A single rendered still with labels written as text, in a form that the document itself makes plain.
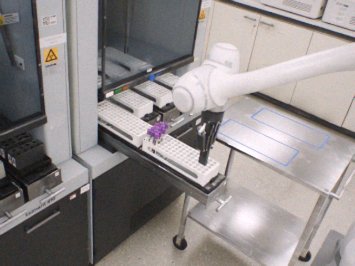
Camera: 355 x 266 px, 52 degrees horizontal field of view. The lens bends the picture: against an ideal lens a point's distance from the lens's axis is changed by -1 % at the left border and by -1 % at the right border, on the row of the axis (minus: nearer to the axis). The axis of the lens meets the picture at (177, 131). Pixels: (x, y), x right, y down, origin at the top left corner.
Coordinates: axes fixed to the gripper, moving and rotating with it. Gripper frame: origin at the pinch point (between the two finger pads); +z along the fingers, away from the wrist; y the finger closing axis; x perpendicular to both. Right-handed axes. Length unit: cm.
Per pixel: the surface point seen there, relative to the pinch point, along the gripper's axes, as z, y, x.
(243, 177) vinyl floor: 90, -108, -22
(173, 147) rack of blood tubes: 4.3, -0.7, -13.7
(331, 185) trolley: 8, -31, 40
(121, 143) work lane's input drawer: 9.5, 6.6, -34.1
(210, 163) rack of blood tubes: 3.5, -2.3, 2.0
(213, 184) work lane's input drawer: 8.3, 1.4, 6.9
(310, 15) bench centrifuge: -4, -229, -46
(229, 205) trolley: 62, -48, -4
